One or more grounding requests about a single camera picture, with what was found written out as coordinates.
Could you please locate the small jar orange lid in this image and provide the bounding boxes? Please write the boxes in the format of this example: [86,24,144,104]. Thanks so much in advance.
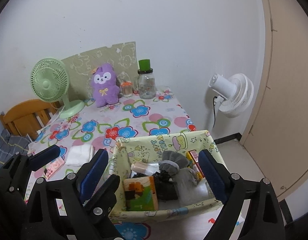
[120,81,133,97]

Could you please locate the floral tablecloth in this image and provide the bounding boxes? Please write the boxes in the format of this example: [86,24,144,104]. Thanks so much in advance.
[24,87,245,240]

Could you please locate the green cartoon backboard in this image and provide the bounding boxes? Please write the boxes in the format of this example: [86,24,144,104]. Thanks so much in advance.
[62,42,138,100]

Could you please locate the pink small box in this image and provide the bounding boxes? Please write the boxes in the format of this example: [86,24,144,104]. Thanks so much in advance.
[43,157,65,180]

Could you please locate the beige door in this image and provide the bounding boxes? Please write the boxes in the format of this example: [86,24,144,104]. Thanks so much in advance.
[240,0,308,200]

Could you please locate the black plastic bag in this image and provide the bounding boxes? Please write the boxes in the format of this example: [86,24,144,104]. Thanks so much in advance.
[153,171,178,201]

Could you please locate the blue plaid fabric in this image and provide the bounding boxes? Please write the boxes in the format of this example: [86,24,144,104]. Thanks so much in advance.
[0,129,31,168]

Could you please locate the yellow cartoon storage box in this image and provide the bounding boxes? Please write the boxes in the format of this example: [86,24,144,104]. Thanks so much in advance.
[103,130,225,223]

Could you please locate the green desk fan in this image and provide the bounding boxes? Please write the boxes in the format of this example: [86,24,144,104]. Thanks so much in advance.
[30,57,85,119]

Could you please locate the wooden chair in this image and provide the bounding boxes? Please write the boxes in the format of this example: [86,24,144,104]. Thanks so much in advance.
[0,99,61,140]

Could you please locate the glass jar green lid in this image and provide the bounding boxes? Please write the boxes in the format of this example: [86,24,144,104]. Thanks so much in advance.
[136,59,157,99]

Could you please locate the red yellow carton box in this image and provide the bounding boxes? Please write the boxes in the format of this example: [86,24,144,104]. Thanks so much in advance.
[186,150,204,180]

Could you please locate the purple plush toy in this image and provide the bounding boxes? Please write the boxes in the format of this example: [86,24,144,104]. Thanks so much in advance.
[90,63,120,107]

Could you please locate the grey socks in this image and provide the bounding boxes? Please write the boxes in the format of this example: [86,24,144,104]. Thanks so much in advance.
[159,151,199,206]

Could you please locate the small beige bottle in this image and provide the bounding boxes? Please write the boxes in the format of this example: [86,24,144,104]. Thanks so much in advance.
[130,161,159,176]

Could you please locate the white standing fan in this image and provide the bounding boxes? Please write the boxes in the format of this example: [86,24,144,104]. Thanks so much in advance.
[207,73,254,131]

